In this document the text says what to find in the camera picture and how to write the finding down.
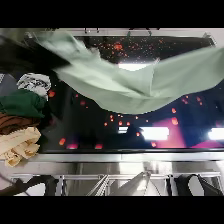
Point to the pale green shirt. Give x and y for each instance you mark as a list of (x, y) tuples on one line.
[(133, 90)]

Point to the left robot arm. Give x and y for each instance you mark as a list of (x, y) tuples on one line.
[(23, 55)]

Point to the white patterned garment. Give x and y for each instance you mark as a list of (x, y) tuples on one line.
[(35, 83)]

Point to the dark green garment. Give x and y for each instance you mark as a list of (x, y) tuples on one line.
[(21, 103)]

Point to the brown garment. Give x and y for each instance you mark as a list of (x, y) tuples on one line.
[(13, 122)]

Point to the silver frame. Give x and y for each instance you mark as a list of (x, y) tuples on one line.
[(100, 158)]

